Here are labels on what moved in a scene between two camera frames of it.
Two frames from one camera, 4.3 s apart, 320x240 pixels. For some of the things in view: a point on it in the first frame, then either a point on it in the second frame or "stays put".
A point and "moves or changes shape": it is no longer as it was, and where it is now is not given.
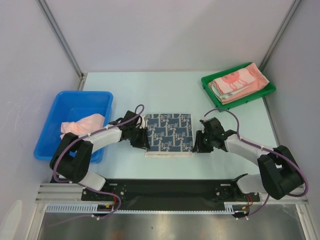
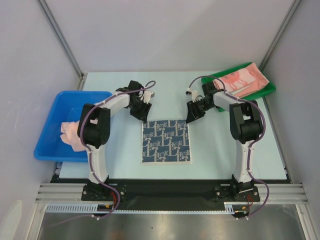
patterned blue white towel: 170,135 moves or changes shape
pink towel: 259,82 stays put
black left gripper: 143,143 to 142,114
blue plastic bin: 68,105 stays put
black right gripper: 201,142 to 196,109
